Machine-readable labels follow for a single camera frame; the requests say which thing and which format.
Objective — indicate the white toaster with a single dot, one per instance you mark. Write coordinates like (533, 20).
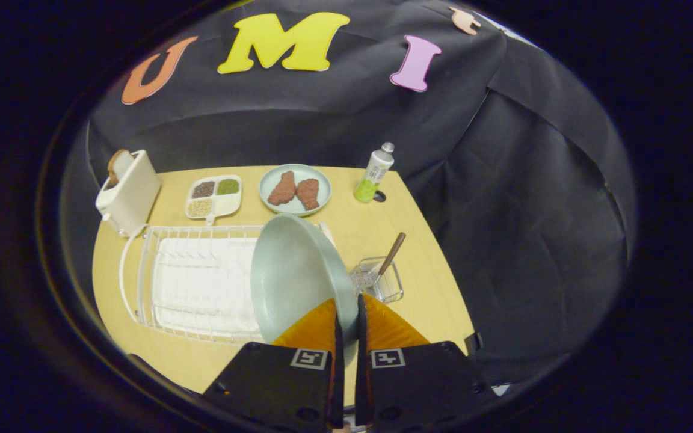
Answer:
(133, 192)

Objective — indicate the white rack drip tray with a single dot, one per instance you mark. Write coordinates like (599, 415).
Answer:
(202, 288)

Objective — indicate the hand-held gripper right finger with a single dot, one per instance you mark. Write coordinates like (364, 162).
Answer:
(363, 373)

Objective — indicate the brown meat piece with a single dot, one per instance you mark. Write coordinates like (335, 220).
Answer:
(282, 189)
(308, 193)

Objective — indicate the toasted bread slice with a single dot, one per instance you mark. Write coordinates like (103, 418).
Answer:
(115, 168)

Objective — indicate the white divided grain tray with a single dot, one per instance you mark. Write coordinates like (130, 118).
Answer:
(229, 205)

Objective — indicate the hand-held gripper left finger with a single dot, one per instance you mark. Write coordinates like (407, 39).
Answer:
(274, 385)

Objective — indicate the green tea bottle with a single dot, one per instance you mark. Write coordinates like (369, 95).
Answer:
(375, 171)

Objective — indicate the pale green plate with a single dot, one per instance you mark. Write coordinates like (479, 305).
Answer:
(292, 276)
(322, 180)

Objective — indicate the black table grommet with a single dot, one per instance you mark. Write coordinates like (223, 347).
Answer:
(380, 196)

